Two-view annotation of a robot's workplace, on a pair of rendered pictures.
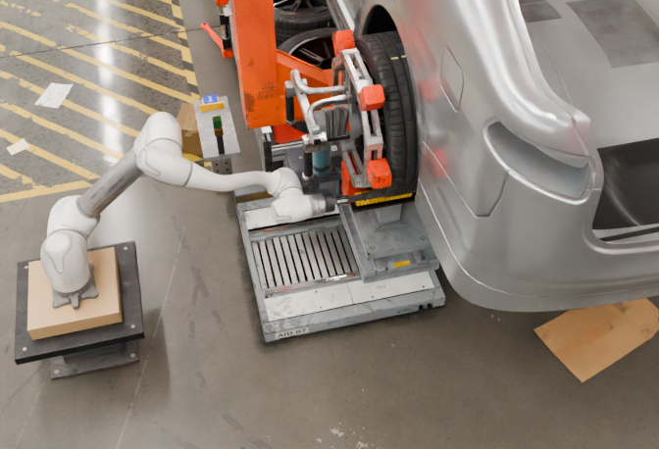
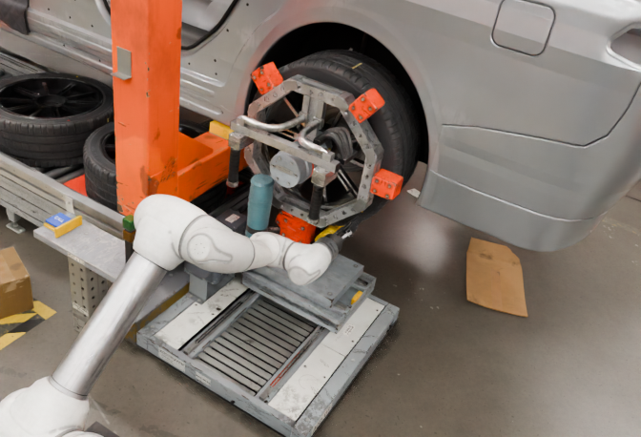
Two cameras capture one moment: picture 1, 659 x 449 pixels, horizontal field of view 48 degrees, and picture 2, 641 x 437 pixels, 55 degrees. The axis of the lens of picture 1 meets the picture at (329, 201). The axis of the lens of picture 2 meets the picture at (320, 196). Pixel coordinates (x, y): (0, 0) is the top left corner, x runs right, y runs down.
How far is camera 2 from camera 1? 196 cm
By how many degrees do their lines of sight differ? 42
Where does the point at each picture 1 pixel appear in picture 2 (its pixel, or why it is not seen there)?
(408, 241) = (349, 274)
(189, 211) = not seen: hidden behind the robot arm
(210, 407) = not seen: outside the picture
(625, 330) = (506, 270)
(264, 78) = (167, 153)
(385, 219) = not seen: hidden behind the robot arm
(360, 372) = (403, 413)
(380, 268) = (345, 309)
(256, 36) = (164, 97)
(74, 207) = (57, 394)
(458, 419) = (500, 397)
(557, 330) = (477, 292)
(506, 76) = not seen: outside the picture
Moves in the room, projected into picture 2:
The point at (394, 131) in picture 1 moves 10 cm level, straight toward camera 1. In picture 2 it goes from (395, 133) to (416, 146)
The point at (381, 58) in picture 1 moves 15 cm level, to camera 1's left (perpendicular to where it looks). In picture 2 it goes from (346, 69) to (316, 76)
